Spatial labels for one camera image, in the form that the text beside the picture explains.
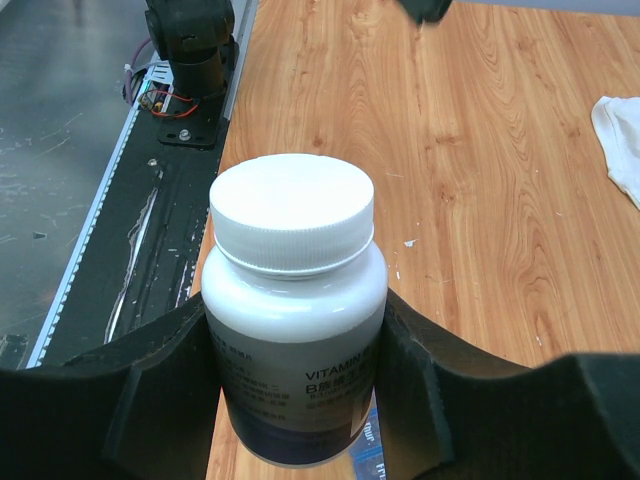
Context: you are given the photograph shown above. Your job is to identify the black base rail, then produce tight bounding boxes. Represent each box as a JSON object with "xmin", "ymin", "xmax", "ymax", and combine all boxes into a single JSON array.
[{"xmin": 26, "ymin": 1, "xmax": 257, "ymax": 368}]

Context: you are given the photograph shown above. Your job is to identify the blue weekly pill organizer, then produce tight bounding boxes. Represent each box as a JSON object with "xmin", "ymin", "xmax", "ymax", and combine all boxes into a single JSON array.
[{"xmin": 349, "ymin": 399, "xmax": 387, "ymax": 480}]

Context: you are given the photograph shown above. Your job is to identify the white cloth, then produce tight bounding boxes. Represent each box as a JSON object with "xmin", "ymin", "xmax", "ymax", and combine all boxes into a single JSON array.
[{"xmin": 591, "ymin": 96, "xmax": 640, "ymax": 208}]

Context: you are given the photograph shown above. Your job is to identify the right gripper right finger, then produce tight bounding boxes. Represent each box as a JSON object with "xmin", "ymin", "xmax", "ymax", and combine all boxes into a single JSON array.
[{"xmin": 375, "ymin": 293, "xmax": 639, "ymax": 479}]

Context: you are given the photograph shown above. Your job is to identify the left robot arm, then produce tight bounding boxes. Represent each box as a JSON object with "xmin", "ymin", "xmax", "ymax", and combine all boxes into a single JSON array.
[{"xmin": 145, "ymin": 1, "xmax": 241, "ymax": 103}]

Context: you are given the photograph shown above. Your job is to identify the white cap pill bottle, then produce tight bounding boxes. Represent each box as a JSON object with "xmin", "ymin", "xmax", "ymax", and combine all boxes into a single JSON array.
[{"xmin": 201, "ymin": 153, "xmax": 388, "ymax": 468}]

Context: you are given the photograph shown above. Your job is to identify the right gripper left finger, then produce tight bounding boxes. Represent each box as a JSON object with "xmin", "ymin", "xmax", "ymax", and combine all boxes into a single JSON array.
[{"xmin": 1, "ymin": 295, "xmax": 220, "ymax": 479}]

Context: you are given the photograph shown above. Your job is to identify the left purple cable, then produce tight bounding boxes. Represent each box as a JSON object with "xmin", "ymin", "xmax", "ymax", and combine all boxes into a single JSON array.
[{"xmin": 123, "ymin": 37, "xmax": 154, "ymax": 104}]

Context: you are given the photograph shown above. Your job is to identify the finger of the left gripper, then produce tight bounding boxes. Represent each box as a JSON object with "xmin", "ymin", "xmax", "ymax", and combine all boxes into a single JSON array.
[{"xmin": 397, "ymin": 0, "xmax": 452, "ymax": 24}]

